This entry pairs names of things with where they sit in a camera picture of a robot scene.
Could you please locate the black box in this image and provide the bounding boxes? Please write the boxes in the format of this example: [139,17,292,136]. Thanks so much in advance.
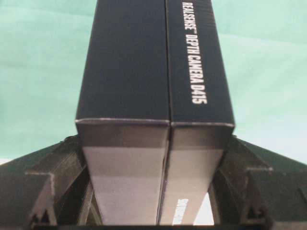
[75,0,235,226]

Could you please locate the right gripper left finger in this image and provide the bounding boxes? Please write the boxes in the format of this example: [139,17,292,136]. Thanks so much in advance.
[0,136,95,230]

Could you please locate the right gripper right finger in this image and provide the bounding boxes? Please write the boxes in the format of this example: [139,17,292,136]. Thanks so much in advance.
[209,136,307,230]

